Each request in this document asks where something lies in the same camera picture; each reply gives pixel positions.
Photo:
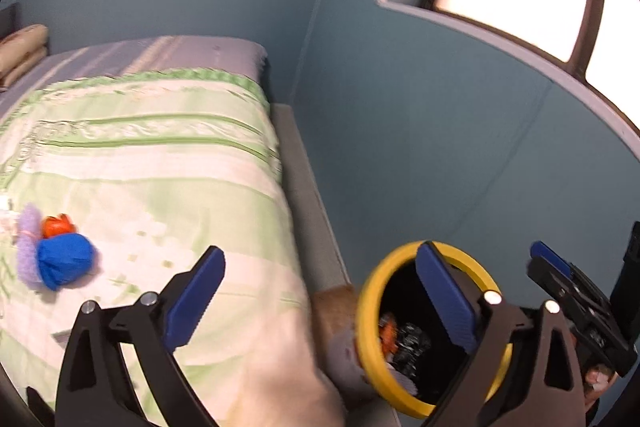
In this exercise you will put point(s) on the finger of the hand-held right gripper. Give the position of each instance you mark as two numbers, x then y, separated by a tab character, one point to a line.
550	255
552	284

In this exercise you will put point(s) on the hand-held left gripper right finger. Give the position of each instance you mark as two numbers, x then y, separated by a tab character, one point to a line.
447	297

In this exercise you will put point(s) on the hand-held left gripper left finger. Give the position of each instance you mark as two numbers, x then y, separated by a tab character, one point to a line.
192	297

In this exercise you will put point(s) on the black plastic bag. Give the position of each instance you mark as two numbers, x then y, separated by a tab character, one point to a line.
412	347

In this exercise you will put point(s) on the orange foil snack wrapper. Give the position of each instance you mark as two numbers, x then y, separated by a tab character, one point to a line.
387	337

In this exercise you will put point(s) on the yellow rimmed trash bin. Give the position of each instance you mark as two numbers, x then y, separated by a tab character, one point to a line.
370	322

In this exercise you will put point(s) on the blue bag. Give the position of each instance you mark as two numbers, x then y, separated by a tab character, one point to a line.
67	259

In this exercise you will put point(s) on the small orange wrapper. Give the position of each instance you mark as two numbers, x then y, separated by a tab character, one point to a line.
57	226

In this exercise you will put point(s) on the purple foam fruit net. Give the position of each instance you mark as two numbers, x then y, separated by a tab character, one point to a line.
27	252

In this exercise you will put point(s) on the person's right hand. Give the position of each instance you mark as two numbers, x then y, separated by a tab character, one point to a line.
597	379

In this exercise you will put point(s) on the green floral blanket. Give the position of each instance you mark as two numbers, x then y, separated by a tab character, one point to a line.
175	167

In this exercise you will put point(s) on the grey upholstered bed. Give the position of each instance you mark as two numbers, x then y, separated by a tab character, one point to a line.
305	187

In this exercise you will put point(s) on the striped grey bed sheet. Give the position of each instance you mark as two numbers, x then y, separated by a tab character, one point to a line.
150	54

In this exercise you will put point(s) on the beige folded quilt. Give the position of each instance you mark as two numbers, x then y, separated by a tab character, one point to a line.
22	52

